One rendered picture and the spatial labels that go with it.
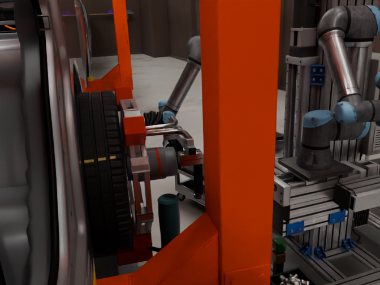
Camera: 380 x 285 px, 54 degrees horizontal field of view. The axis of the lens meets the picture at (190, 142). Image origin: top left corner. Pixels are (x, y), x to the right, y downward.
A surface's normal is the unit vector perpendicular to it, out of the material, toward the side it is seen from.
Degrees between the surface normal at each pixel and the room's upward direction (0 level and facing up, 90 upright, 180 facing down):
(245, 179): 90
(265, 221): 90
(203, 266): 90
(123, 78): 90
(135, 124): 45
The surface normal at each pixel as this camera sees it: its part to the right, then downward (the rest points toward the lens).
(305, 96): 0.34, 0.29
